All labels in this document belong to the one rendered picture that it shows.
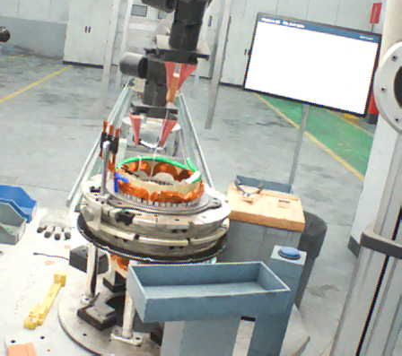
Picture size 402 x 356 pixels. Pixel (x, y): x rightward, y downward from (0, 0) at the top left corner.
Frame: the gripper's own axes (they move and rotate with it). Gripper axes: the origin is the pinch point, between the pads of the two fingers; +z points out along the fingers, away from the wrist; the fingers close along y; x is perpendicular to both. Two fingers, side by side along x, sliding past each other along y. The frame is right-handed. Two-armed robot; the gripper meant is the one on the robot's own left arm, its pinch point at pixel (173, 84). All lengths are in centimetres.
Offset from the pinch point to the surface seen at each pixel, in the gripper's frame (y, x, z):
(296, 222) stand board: -32.1, 11.5, 24.9
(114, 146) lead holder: 10.8, 10.1, 9.3
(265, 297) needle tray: -13.4, 42.4, 12.9
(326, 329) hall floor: -121, -53, 166
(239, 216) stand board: -19.4, 7.9, 27.1
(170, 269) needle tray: 0.8, 34.6, 15.7
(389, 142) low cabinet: -191, -170, 113
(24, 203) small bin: 35, -40, 73
